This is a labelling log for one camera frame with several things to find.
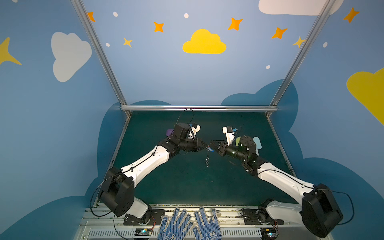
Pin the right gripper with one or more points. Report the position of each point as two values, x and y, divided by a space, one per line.
220 148

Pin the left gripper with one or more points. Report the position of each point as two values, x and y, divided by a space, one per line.
195 144

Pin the metal key holder plate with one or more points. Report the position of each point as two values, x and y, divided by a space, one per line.
207 160

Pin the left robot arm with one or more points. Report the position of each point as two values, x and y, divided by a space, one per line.
117 190

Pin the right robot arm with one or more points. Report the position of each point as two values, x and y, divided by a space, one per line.
316 207

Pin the light blue trowel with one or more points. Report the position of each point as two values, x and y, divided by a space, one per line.
258 144

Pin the right blue knit glove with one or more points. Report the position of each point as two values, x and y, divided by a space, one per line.
207 230

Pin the blue knit glove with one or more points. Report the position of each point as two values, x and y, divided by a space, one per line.
177 227
207 230

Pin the left blue knit glove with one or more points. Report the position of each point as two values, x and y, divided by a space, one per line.
177 227

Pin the right controller board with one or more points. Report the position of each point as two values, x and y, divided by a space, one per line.
269 234

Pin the controller board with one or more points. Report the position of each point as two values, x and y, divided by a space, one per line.
269 234
143 233

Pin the left controller board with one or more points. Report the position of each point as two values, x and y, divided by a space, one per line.
143 233

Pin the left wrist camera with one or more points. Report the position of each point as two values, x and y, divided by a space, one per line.
194 129

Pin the purple spatula pink handle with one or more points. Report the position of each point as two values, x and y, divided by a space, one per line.
169 132

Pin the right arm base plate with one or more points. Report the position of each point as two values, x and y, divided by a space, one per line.
258 217

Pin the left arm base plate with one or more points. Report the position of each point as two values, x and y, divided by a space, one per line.
150 218

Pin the aluminium frame back rail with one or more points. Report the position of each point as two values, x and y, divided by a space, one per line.
200 108

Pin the aluminium frame left post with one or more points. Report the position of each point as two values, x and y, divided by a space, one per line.
91 33

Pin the aluminium frame post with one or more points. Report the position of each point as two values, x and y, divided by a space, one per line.
91 33
305 48

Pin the aluminium frame right post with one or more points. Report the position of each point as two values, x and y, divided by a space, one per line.
305 48

